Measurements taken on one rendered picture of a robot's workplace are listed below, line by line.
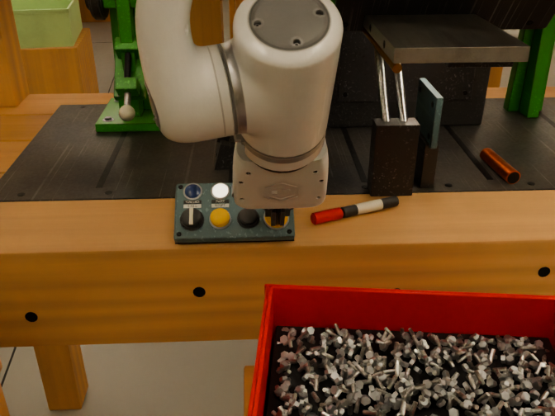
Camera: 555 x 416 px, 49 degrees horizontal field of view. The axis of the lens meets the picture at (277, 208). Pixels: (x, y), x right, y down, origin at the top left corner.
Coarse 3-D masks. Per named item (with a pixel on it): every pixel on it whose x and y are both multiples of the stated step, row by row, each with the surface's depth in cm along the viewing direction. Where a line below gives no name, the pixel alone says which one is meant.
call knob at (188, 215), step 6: (186, 210) 75; (192, 210) 75; (198, 210) 75; (186, 216) 74; (192, 216) 74; (198, 216) 74; (186, 222) 74; (192, 222) 74; (198, 222) 74; (192, 228) 75
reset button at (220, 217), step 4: (220, 208) 75; (212, 212) 75; (216, 212) 75; (220, 212) 75; (224, 212) 75; (228, 212) 75; (212, 216) 75; (216, 216) 74; (220, 216) 74; (224, 216) 75; (228, 216) 75; (212, 220) 74; (216, 220) 74; (220, 220) 74; (224, 220) 74; (228, 220) 75; (212, 224) 75; (216, 224) 74; (220, 224) 74; (224, 224) 74
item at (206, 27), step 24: (0, 0) 120; (192, 0) 119; (216, 0) 119; (0, 24) 120; (192, 24) 121; (216, 24) 121; (0, 48) 121; (0, 72) 123; (24, 72) 132; (0, 96) 126; (24, 96) 131
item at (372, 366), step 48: (288, 288) 64; (336, 288) 64; (288, 336) 63; (336, 336) 63; (384, 336) 63; (432, 336) 63; (480, 336) 64; (528, 336) 65; (288, 384) 57; (336, 384) 57; (384, 384) 57; (432, 384) 56; (480, 384) 56; (528, 384) 57
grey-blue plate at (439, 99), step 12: (420, 84) 89; (420, 96) 89; (432, 96) 84; (420, 108) 90; (432, 108) 84; (420, 120) 90; (432, 120) 84; (420, 132) 90; (432, 132) 84; (420, 144) 88; (432, 144) 85; (420, 156) 88; (432, 156) 87; (420, 168) 89; (432, 168) 88; (420, 180) 89; (432, 180) 89
